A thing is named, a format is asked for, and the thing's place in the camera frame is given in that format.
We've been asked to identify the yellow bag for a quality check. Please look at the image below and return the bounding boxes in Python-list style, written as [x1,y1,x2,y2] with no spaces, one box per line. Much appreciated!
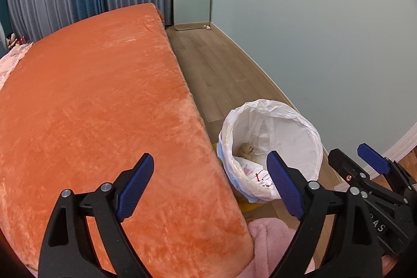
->
[212,141,265,212]

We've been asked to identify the small toys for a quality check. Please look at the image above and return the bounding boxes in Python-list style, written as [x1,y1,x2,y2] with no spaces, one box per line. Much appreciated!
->
[7,32,27,50]

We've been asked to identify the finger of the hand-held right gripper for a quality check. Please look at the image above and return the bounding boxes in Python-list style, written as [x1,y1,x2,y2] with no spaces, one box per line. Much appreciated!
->
[328,149,371,198]
[357,143,417,193]

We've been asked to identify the pink fuzzy garment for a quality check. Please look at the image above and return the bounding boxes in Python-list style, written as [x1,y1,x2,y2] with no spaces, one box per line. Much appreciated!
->
[249,217,395,278]

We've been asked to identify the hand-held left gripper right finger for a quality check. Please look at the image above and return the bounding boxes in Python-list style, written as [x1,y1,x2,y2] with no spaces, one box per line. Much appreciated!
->
[266,150,385,278]

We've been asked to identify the white-lined trash bin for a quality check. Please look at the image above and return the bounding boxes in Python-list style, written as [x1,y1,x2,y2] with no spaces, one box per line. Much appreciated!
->
[218,99,324,203]

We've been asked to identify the orange blanket bed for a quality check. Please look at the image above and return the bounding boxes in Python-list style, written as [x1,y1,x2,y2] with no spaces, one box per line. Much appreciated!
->
[0,3,256,278]

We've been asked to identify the white door frame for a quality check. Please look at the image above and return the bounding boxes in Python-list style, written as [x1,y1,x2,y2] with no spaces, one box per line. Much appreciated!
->
[383,123,417,169]

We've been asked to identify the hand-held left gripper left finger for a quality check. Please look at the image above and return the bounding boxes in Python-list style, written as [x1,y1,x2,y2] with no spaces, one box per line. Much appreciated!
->
[38,152,155,278]

